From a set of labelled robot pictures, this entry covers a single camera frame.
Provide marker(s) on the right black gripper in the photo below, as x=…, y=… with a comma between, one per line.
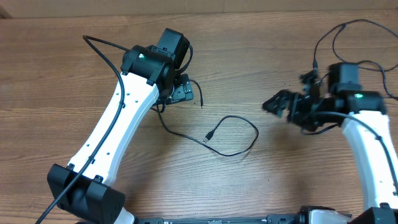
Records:
x=295, y=116

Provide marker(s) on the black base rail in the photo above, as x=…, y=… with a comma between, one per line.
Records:
x=217, y=221

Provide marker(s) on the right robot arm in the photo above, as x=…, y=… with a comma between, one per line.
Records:
x=364, y=121

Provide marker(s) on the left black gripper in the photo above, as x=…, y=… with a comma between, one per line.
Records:
x=183, y=89

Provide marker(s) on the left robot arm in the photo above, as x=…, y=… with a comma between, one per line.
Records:
x=149, y=76

